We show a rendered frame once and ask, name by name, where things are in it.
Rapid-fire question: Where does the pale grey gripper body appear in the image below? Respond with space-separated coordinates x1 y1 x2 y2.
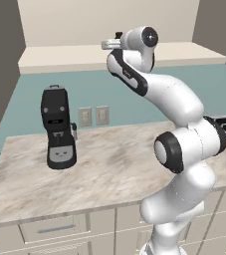
101 37 122 51

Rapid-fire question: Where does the grey tall cabinet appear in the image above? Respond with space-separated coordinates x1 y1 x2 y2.
0 0 27 154

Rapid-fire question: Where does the black coffee machine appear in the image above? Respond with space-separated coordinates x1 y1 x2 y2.
40 84 79 170

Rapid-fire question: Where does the narrow beige cupboard panel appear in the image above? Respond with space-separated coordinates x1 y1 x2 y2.
88 208 116 255

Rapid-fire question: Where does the beige cupboard door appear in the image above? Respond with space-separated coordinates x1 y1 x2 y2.
115 202 156 255

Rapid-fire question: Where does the beige wall cabinet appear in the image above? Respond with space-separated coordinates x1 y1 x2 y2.
16 0 226 75

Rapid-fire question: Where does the beige wall outlet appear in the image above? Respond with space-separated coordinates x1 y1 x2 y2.
78 106 94 128
95 105 111 127

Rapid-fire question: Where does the grey wall cabinet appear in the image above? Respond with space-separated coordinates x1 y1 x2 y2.
191 0 226 73

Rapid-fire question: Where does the grey drawer handle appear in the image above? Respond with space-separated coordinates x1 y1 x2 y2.
36 224 77 235

